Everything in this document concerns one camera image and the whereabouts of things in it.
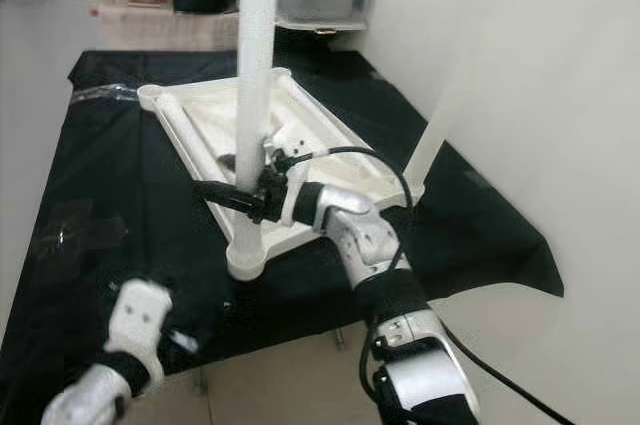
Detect cream plastic children table top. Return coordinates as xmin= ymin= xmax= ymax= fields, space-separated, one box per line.
xmin=138 ymin=67 xmax=429 ymax=281

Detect clear tape strip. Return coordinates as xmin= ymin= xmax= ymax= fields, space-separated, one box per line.
xmin=68 ymin=85 xmax=141 ymax=104

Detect clear tape patch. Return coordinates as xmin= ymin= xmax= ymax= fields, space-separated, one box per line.
xmin=45 ymin=200 xmax=136 ymax=264

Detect beige patterned cloth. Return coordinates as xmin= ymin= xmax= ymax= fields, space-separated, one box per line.
xmin=95 ymin=3 xmax=241 ymax=51

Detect black metal wok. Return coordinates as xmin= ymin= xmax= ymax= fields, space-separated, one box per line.
xmin=275 ymin=15 xmax=361 ymax=46

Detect black tablecloth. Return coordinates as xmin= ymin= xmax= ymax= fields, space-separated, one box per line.
xmin=0 ymin=48 xmax=566 ymax=425

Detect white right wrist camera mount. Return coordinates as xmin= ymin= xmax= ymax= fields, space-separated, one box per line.
xmin=263 ymin=133 xmax=316 ymax=226

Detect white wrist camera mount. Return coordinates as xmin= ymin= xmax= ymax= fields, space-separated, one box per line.
xmin=263 ymin=133 xmax=316 ymax=226
xmin=105 ymin=280 xmax=173 ymax=366

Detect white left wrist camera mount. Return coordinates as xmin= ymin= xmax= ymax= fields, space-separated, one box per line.
xmin=105 ymin=280 xmax=173 ymax=366

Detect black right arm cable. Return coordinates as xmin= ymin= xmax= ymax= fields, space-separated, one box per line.
xmin=305 ymin=145 xmax=579 ymax=425

